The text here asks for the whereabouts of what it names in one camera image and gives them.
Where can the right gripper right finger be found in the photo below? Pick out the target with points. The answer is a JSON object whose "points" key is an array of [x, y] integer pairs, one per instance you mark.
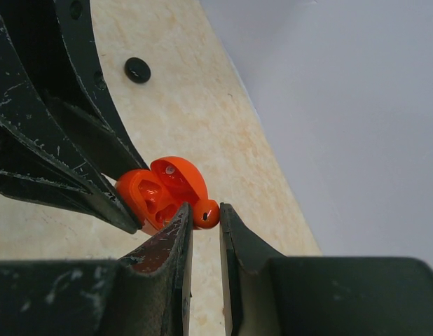
{"points": [[268, 293]]}

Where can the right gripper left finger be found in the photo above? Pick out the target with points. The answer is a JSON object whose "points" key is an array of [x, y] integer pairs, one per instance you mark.
{"points": [[146, 292]]}

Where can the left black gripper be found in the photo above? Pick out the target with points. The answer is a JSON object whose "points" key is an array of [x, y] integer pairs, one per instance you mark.
{"points": [[50, 68]]}

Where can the orange earbud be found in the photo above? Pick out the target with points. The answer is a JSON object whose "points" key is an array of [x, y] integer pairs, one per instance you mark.
{"points": [[206, 214]]}

